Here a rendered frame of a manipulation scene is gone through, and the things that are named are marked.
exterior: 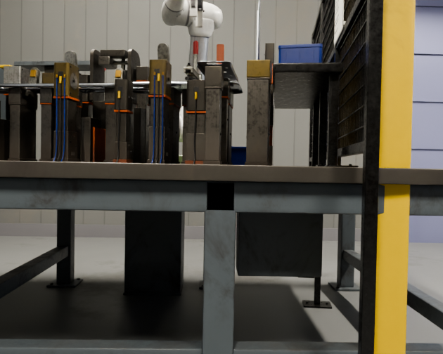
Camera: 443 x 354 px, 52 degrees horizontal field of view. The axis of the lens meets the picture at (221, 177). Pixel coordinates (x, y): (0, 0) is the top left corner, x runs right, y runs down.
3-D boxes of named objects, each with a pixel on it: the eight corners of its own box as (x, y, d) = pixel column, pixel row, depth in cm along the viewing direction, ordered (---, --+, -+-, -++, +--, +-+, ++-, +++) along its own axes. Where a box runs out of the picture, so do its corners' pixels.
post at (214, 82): (202, 164, 133) (204, 65, 132) (205, 164, 138) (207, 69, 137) (219, 164, 132) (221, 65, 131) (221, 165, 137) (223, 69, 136)
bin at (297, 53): (277, 79, 172) (278, 45, 172) (283, 92, 202) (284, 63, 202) (321, 78, 169) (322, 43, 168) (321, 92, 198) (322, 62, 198)
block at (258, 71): (244, 165, 155) (246, 59, 154) (246, 166, 163) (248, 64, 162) (268, 166, 154) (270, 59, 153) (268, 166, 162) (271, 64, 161)
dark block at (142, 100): (134, 164, 196) (136, 65, 195) (139, 164, 202) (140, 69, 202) (145, 164, 195) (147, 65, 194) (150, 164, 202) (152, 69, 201)
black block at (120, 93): (109, 164, 154) (110, 77, 153) (119, 164, 164) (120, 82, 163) (124, 164, 153) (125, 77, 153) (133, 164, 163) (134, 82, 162)
